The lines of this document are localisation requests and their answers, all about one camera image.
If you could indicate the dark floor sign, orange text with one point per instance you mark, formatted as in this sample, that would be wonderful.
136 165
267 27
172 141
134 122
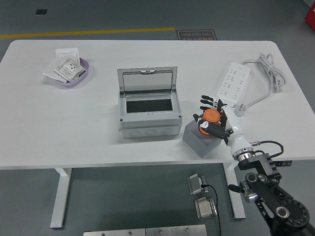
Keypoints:
197 35

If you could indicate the white power strip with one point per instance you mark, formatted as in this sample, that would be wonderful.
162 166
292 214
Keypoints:
232 83

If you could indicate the grey electrical box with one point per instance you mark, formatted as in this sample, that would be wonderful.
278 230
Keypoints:
147 123

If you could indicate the black floor hatch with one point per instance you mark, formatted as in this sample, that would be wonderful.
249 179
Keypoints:
40 11

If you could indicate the silver foot pedal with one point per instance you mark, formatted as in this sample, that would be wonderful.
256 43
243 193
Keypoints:
195 184
205 209

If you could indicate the white plate in clear bag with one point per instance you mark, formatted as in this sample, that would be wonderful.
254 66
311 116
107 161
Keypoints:
49 70

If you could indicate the grey cube with round hole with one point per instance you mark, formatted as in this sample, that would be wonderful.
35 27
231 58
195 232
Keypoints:
197 145

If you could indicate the black table control panel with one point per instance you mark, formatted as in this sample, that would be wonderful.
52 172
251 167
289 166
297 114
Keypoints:
285 163

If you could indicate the red object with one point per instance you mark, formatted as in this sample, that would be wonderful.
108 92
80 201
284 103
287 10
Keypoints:
310 15

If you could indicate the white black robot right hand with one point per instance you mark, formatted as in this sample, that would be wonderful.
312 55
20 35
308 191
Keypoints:
233 123

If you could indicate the white table leg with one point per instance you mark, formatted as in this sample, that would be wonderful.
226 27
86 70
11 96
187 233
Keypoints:
60 196
237 209

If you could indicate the plain white switch plate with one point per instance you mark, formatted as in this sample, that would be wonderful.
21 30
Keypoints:
66 52

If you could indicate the white socket panel with print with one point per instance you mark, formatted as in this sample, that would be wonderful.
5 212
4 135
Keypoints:
67 68

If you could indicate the orange cylinder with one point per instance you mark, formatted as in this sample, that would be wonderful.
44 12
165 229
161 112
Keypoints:
211 116

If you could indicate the purple plastic tray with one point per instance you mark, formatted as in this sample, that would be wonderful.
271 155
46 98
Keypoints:
67 84

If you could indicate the grey metal base plate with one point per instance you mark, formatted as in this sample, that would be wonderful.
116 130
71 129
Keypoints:
176 231
113 232

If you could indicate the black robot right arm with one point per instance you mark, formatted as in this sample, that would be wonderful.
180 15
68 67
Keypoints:
265 191

